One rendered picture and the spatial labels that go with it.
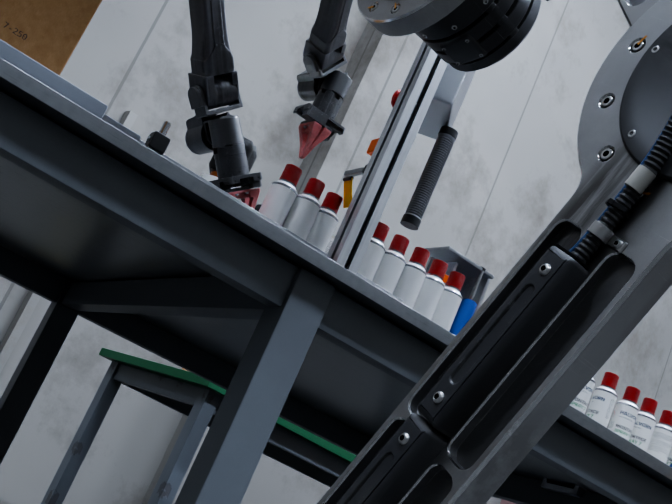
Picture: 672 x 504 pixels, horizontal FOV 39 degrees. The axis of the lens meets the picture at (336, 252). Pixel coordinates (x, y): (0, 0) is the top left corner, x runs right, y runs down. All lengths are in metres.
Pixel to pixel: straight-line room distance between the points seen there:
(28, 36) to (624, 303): 0.81
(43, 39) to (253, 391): 0.51
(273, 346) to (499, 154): 4.89
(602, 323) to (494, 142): 5.42
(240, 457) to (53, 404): 3.18
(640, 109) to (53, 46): 0.75
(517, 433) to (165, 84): 4.03
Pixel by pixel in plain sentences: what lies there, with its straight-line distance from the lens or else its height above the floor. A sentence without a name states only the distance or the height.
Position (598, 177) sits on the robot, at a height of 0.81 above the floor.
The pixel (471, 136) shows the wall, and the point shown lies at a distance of 5.90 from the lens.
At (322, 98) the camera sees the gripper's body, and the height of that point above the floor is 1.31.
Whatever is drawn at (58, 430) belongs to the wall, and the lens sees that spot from 4.45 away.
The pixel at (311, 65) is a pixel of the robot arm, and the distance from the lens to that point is 2.04.
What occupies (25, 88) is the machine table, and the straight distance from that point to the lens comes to 1.16.
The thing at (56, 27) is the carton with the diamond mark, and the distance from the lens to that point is 1.24.
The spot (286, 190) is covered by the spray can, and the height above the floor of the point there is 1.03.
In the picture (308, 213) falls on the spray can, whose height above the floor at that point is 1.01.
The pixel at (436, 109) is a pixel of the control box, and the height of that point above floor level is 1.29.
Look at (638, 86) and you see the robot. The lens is 0.75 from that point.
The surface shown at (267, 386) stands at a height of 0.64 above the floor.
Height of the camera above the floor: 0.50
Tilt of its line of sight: 16 degrees up
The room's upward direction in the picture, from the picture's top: 24 degrees clockwise
